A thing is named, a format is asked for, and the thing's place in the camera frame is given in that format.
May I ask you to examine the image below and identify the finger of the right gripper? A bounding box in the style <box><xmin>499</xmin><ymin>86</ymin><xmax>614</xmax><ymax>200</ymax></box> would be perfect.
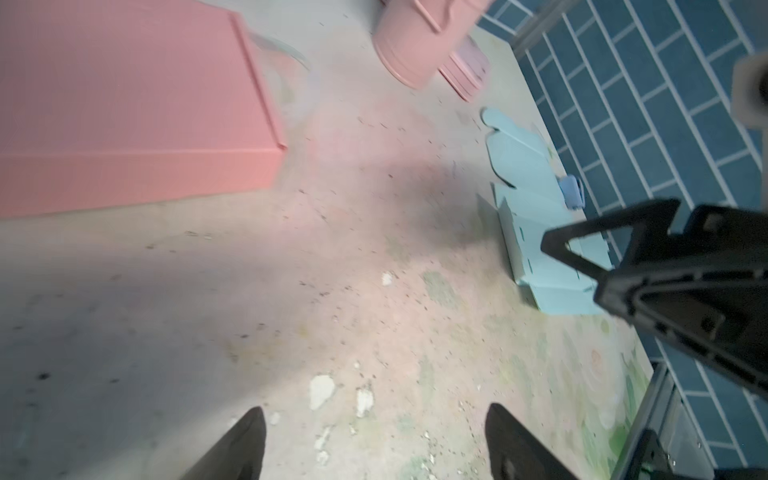
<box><xmin>594</xmin><ymin>267</ymin><xmax>743</xmax><ymax>387</ymax></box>
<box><xmin>541</xmin><ymin>198</ymin><xmax>681</xmax><ymax>281</ymax></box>

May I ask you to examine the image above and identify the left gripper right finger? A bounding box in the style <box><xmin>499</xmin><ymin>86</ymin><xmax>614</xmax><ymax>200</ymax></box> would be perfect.
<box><xmin>484</xmin><ymin>403</ymin><xmax>576</xmax><ymax>480</ymax></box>

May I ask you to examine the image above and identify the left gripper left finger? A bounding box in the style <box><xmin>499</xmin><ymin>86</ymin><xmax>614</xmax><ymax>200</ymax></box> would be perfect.
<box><xmin>182</xmin><ymin>406</ymin><xmax>266</xmax><ymax>480</ymax></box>

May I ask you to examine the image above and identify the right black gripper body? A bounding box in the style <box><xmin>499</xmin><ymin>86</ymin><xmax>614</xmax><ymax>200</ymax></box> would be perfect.
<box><xmin>679</xmin><ymin>205</ymin><xmax>767</xmax><ymax>399</ymax></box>

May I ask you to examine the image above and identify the light blue paper box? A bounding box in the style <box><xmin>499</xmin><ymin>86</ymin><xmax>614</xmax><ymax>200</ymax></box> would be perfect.
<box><xmin>481</xmin><ymin>108</ymin><xmax>604</xmax><ymax>315</ymax></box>

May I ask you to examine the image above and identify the pink paper box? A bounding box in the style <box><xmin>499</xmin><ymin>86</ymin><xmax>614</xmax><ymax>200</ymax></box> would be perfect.
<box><xmin>1</xmin><ymin>1</ymin><xmax>287</xmax><ymax>218</ymax></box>

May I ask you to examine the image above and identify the small blue clip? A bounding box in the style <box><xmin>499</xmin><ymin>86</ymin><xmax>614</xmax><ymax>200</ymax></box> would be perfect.
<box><xmin>558</xmin><ymin>175</ymin><xmax>586</xmax><ymax>210</ymax></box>

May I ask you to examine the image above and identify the pink pencil case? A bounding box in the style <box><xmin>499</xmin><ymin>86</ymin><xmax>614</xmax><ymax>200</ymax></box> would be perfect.
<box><xmin>438</xmin><ymin>36</ymin><xmax>491</xmax><ymax>102</ymax></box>

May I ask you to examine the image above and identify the pink metal pencil cup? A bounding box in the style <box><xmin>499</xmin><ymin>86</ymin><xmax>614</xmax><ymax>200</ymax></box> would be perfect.
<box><xmin>372</xmin><ymin>0</ymin><xmax>491</xmax><ymax>90</ymax></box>

